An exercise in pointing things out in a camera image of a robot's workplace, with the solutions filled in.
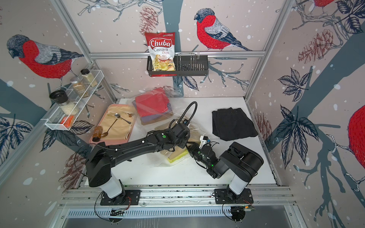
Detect tan garment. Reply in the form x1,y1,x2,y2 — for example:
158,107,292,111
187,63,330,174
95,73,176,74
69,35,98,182
160,123,206,164

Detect clear plastic vacuum bag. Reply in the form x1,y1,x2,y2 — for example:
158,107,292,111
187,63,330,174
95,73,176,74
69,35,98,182
127,87,210,167

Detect black lid spice jar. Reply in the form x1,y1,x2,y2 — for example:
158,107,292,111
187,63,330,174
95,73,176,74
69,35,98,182
49,90,79,116

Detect black wire basket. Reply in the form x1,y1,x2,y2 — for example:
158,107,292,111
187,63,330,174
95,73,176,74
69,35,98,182
146,54,209,77

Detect black trousers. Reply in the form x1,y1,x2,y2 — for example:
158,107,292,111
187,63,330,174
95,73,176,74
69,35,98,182
212,108,258,141

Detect white wire shelf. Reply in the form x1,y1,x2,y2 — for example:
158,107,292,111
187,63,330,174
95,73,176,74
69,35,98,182
45,70,104,131

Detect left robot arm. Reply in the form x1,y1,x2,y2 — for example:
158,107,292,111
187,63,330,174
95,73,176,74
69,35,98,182
86,123,190,199

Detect red folded garment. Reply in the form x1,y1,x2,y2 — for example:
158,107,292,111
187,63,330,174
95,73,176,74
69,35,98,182
135,87,170,117

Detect metal spoon on tray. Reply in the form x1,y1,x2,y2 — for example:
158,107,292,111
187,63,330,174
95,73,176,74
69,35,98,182
114,113,131,124

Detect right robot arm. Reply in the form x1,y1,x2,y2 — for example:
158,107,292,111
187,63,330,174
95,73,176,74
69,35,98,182
187,140,264,198

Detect spice jar middle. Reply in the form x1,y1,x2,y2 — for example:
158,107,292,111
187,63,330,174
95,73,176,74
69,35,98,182
70,77,89,98

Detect spice jar rear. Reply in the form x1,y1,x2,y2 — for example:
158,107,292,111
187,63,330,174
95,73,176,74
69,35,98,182
81,69,98,87

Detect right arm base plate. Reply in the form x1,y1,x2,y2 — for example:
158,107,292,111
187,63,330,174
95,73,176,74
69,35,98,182
212,188,254,205

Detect yellow green garment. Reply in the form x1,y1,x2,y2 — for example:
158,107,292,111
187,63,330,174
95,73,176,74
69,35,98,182
167,150,189,163

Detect brown spoon on tray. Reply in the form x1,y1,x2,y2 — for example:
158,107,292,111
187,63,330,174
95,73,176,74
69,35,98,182
101,119,118,138

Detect Chuba cassava chips bag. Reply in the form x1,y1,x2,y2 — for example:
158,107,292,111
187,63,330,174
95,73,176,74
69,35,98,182
144,32,175,71

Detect pink tray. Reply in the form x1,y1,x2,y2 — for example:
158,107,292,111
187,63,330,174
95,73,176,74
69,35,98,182
89,104,137,147

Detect small orange box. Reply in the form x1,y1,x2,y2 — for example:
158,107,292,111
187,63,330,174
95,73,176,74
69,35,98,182
60,116,75,128

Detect tan cloth on tray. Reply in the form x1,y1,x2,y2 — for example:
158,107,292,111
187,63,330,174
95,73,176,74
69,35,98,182
97,105,137,141

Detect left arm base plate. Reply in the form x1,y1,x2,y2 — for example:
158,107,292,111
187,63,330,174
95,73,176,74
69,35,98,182
100,190,142,206

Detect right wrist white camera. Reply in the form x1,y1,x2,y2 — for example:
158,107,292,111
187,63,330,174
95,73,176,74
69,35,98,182
199,135,211,149

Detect amber bottle on tray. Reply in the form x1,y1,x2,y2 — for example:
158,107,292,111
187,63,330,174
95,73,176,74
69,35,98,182
91,126,103,142

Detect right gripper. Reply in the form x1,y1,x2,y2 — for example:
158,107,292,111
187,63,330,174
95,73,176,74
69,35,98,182
186,142,211,169

